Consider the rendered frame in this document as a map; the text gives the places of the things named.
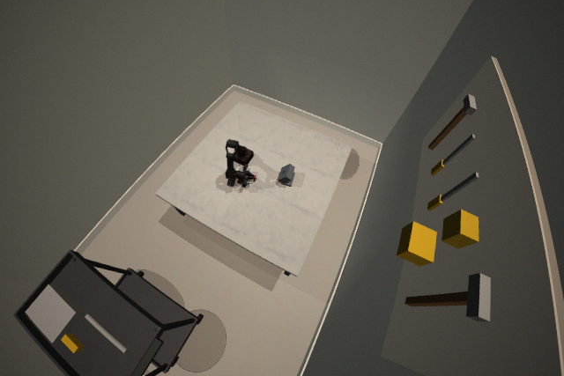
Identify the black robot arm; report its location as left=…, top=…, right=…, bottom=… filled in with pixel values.
left=226, top=139, right=246, bottom=187

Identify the dark grey sloped panel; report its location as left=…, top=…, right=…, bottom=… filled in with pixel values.
left=278, top=164, right=295, bottom=187

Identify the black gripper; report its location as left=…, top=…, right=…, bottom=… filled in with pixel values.
left=236, top=165, right=255, bottom=188

